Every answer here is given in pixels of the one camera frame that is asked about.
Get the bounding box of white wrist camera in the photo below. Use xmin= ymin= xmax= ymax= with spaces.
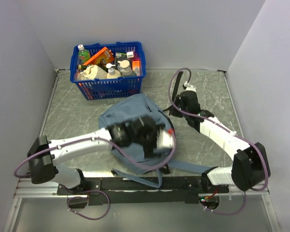
xmin=157 ymin=129 xmax=174 ymax=149
xmin=183 ymin=82 xmax=197 ymax=92

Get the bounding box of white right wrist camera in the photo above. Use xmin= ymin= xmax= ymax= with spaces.
xmin=183 ymin=82 xmax=197 ymax=92

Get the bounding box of grey pump bottle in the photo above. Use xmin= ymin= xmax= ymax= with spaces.
xmin=118 ymin=60 xmax=137 ymax=77

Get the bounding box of blue plastic shopping basket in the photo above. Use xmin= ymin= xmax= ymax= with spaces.
xmin=70 ymin=41 xmax=146 ymax=100

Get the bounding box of blue student backpack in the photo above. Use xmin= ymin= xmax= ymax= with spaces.
xmin=98 ymin=94 xmax=210 ymax=189

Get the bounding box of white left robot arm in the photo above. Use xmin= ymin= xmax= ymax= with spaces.
xmin=28 ymin=116 xmax=167 ymax=194

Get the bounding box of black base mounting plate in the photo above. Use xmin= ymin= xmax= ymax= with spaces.
xmin=57 ymin=175 xmax=229 ymax=206

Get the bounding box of cream pump bottle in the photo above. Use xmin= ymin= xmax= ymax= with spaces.
xmin=106 ymin=63 xmax=121 ymax=79

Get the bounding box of aluminium front rail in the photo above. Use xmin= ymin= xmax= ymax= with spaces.
xmin=13 ymin=176 xmax=270 ymax=199

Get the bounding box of black packaged item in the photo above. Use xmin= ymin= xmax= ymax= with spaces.
xmin=115 ymin=52 xmax=128 ymax=65

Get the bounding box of black backpack strap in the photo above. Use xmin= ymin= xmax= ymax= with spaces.
xmin=162 ymin=71 xmax=184 ymax=114

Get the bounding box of green drink bottle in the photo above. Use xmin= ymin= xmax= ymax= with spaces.
xmin=77 ymin=44 xmax=91 ymax=64

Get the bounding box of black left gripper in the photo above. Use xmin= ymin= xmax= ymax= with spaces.
xmin=133 ymin=122 xmax=165 ymax=158

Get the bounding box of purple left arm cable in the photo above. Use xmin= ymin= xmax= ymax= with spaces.
xmin=13 ymin=131 xmax=177 ymax=220

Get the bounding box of orange snack box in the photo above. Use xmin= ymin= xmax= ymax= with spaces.
xmin=84 ymin=47 xmax=115 ymax=66

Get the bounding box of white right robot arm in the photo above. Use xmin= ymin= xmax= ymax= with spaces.
xmin=169 ymin=90 xmax=271 ymax=192

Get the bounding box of pink orange bottle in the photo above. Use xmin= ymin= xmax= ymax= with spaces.
xmin=132 ymin=55 xmax=141 ymax=76

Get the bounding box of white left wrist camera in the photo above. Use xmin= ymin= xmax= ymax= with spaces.
xmin=157 ymin=129 xmax=174 ymax=149

